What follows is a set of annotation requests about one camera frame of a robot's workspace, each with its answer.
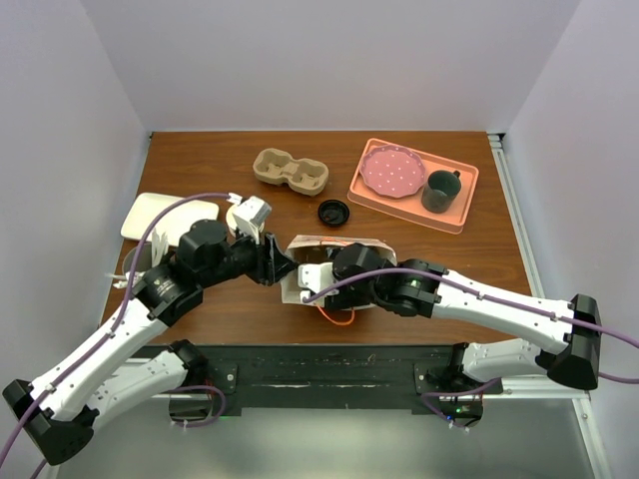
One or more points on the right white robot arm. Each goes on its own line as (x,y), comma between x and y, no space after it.
(557,338)

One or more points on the cardboard cup carrier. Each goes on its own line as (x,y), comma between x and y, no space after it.
(304,176)

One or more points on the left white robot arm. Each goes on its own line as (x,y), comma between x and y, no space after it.
(63,408)

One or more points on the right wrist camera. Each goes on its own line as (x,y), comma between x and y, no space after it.
(313,278)

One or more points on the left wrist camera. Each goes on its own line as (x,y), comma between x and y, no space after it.
(250,217)

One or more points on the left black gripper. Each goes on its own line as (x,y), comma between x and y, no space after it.
(270,261)

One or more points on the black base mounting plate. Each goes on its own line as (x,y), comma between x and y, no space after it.
(422,379)

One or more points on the pink dotted plate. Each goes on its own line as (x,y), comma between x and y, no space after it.
(392,172)

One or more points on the dark green mug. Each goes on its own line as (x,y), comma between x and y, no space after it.
(440,191)

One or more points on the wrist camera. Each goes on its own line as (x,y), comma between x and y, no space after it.
(313,278)
(250,217)

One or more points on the stack of paper cups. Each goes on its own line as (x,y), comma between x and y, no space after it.
(232,222)

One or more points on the paper bag orange handles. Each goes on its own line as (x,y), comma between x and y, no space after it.
(317,249)

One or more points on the grey holder cup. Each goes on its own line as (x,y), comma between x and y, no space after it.
(143,263)

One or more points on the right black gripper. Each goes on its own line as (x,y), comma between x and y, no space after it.
(342,299)

